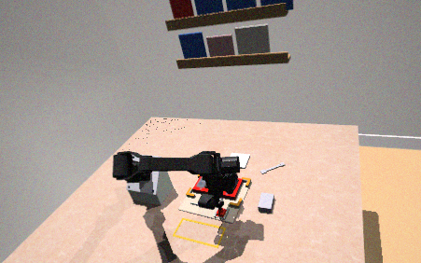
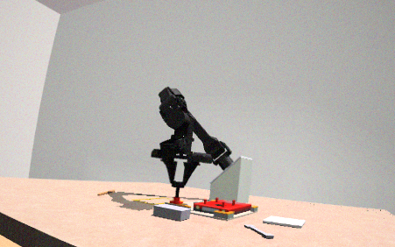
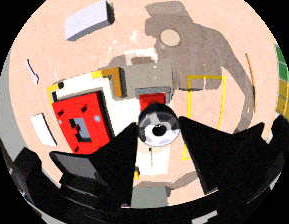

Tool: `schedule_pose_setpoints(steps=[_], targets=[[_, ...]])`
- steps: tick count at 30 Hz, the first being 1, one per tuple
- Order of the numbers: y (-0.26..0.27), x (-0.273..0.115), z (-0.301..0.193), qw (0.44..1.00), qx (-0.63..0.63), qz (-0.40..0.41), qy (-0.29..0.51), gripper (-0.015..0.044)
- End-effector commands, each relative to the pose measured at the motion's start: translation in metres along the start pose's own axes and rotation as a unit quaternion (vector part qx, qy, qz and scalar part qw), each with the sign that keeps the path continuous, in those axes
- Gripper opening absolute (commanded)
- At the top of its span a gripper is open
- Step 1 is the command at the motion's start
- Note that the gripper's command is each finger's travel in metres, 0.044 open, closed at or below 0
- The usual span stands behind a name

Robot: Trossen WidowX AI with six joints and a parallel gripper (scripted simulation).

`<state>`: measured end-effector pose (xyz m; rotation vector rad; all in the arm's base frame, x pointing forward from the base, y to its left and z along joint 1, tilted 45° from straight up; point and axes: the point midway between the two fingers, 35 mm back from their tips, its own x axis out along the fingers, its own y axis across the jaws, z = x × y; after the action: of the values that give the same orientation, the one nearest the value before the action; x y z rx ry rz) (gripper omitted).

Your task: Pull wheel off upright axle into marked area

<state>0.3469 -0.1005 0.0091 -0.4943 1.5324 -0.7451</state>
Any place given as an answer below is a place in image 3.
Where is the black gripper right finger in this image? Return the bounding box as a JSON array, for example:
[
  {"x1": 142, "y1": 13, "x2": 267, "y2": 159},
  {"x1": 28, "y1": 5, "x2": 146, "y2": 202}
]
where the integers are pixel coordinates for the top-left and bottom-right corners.
[{"x1": 179, "y1": 116, "x2": 265, "y2": 194}]

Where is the yellow rectangular outline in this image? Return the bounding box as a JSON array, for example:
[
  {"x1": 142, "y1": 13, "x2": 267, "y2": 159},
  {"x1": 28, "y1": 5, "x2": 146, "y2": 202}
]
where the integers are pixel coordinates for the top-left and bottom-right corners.
[{"x1": 183, "y1": 75, "x2": 225, "y2": 160}]

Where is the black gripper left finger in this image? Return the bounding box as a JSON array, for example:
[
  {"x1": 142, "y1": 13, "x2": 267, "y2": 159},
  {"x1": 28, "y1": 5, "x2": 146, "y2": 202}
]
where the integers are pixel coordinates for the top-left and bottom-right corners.
[{"x1": 48, "y1": 121, "x2": 139, "y2": 208}]

